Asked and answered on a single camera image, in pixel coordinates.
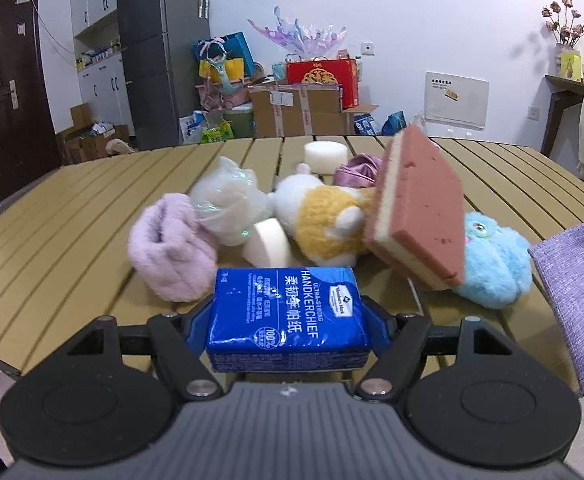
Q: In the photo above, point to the white and yellow plush toy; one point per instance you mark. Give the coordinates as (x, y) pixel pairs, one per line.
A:
(322, 220)

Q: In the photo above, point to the green storage box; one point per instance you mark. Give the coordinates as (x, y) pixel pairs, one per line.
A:
(239, 121)

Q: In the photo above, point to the grey refrigerator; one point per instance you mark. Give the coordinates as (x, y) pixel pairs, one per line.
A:
(166, 60)

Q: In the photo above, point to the iridescent paper decoration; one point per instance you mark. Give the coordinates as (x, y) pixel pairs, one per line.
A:
(302, 35)

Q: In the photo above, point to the blue tissue packet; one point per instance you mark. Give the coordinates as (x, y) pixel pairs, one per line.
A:
(287, 315)

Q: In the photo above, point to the pink satin scrunchie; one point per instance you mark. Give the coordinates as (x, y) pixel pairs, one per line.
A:
(357, 170)

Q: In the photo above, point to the dried flowers in vase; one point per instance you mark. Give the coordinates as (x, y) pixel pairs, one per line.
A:
(569, 30)

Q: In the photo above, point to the dark wooden side table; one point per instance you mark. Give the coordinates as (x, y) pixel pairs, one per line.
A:
(562, 95)

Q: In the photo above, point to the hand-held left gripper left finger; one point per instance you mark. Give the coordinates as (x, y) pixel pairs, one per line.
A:
(202, 327)

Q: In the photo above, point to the brown teddy bear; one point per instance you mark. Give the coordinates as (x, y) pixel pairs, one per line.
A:
(117, 147)

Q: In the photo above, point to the white wall socket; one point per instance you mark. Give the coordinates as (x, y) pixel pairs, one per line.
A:
(535, 113)

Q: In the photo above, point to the tan slatted folding table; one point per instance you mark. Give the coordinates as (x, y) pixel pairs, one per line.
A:
(71, 240)

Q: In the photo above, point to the white round sponge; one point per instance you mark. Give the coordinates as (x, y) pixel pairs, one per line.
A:
(326, 157)
(268, 242)

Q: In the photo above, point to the red gift box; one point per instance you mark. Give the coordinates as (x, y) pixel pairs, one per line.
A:
(322, 77)

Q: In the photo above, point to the green snack bag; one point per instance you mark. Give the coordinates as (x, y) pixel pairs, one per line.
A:
(217, 133)

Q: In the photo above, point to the iridescent plastic bag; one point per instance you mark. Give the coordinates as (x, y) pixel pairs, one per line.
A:
(229, 200)

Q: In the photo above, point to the pile of small cardboard boxes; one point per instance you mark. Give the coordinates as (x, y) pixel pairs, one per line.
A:
(84, 142)

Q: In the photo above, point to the large taped cardboard box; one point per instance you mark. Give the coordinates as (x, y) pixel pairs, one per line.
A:
(297, 115)

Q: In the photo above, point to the white cabinet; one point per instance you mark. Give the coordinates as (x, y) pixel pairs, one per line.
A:
(104, 85)

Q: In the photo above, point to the blue plush toy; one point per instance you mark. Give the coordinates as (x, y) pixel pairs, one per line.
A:
(492, 265)

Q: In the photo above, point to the dark brown door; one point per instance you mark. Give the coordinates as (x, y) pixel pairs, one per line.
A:
(6, 125)

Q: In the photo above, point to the pink and cream sponge block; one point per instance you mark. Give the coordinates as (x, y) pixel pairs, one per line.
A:
(422, 200)

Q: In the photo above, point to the purple knit cloth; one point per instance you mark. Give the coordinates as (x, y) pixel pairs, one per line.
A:
(577, 300)

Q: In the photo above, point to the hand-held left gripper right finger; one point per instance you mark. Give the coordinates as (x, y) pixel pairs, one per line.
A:
(376, 327)

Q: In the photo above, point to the blue gift bag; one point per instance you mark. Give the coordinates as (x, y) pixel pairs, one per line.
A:
(231, 47)

